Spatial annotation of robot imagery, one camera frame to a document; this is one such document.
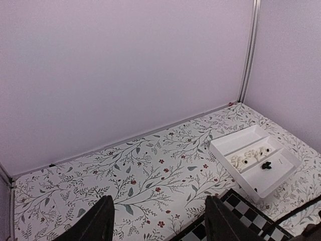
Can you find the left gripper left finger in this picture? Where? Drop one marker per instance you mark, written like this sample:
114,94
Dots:
96,224

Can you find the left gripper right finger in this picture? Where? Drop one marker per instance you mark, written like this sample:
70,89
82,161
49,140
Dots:
222,224

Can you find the white plastic tray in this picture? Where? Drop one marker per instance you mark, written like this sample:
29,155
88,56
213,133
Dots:
256,160

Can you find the floral patterned table mat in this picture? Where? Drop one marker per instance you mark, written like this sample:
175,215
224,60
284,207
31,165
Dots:
158,183

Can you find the left aluminium frame post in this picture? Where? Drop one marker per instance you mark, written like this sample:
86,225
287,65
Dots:
7,206

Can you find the aluminium frame post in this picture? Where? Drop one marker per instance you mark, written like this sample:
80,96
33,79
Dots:
250,51
7,206

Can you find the right aluminium frame post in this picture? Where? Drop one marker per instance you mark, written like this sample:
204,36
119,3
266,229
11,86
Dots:
250,51

